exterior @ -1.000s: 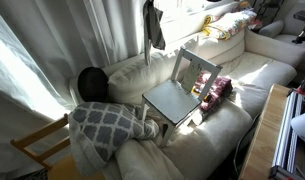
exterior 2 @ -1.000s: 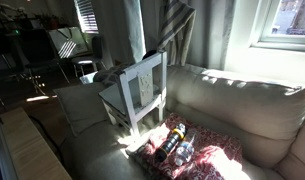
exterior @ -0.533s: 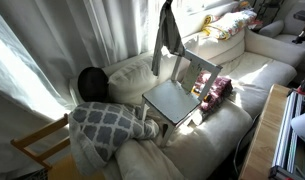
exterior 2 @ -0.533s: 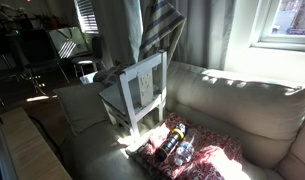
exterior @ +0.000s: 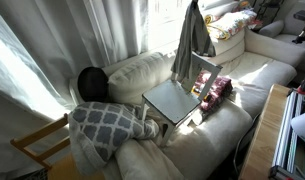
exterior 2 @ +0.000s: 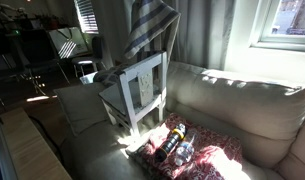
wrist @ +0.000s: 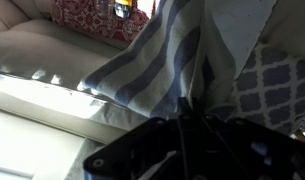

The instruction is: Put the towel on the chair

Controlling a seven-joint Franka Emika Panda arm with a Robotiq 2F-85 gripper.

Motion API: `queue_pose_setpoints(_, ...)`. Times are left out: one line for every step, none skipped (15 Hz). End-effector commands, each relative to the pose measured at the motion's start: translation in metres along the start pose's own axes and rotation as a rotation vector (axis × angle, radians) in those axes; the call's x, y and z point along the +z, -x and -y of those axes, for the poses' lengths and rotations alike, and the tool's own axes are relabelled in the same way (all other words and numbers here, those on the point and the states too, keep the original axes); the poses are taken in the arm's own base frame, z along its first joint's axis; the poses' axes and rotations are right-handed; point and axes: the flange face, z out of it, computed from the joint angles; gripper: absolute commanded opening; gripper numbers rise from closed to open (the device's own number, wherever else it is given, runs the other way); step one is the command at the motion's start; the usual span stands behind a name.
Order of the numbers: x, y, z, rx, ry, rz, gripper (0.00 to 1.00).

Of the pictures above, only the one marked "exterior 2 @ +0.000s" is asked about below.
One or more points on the clear plastic water bottle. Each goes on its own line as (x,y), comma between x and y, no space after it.
(185,150)

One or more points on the blue white striped towel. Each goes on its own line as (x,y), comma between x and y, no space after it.
(148,26)

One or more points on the beige loose cushion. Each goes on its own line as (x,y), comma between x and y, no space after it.
(82,106)

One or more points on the light wooden table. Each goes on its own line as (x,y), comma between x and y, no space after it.
(28,146)

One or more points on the window blinds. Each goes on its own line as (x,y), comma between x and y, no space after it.
(86,16)

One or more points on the red white patterned cloth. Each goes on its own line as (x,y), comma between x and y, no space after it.
(212,156)

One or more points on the round white stool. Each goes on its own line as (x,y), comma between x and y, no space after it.
(87,61)

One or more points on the grey curtain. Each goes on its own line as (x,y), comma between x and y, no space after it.
(202,30)

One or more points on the dark bottle with yellow label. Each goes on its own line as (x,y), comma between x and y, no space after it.
(171,141)

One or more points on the white framed window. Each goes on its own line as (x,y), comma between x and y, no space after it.
(287,23)

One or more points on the beige fabric sofa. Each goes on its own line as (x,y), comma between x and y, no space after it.
(245,110)

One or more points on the white wooden chair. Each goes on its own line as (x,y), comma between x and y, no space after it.
(138,90)

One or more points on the dark plaid blanket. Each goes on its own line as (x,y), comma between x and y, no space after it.
(108,75)

